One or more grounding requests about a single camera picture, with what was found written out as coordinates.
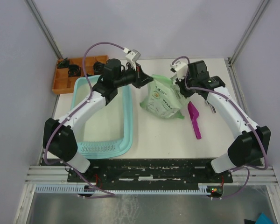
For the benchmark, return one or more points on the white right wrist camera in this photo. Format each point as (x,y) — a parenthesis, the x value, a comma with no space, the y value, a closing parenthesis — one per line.
(180,69)

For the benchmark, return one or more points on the aluminium frame rail left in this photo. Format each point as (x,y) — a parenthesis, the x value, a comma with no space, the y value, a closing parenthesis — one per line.
(42,25)

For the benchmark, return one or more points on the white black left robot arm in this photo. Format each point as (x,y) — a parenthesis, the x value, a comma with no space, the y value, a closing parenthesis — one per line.
(59,138)

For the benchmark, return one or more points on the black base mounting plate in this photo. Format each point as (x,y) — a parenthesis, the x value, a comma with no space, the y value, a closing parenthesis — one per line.
(153,174)

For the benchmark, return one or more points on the white plastic clip tool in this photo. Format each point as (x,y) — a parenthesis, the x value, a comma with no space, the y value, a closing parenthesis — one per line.
(211,107)

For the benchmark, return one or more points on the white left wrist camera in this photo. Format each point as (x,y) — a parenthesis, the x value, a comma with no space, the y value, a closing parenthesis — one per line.
(131,55)

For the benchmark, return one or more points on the green cat litter bag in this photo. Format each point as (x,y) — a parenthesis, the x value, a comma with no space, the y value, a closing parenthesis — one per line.
(163,99)

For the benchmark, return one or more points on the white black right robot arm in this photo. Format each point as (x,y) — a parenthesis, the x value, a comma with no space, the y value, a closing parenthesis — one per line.
(251,141)

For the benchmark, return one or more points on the black ring part in tray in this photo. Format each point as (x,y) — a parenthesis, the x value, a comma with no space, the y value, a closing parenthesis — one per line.
(74,70)

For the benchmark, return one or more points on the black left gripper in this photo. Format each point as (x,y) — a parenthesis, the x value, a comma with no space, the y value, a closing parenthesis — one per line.
(141,78)

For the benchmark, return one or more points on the teal plastic litter box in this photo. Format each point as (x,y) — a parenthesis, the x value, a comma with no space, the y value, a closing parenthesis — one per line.
(109,132)

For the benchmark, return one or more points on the black round part in tray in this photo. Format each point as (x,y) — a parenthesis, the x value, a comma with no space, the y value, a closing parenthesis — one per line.
(98,67)

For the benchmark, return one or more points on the blue object bottom corner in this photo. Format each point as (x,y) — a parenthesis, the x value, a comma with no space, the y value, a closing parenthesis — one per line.
(263,219)

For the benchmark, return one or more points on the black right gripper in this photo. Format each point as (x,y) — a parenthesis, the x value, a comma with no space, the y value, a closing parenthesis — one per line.
(186,94)

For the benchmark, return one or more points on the magenta plastic litter scoop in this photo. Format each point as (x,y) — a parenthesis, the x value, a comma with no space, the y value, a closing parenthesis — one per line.
(194,114)

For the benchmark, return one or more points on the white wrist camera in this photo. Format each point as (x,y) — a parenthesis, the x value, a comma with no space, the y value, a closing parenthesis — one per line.
(131,55)
(180,69)

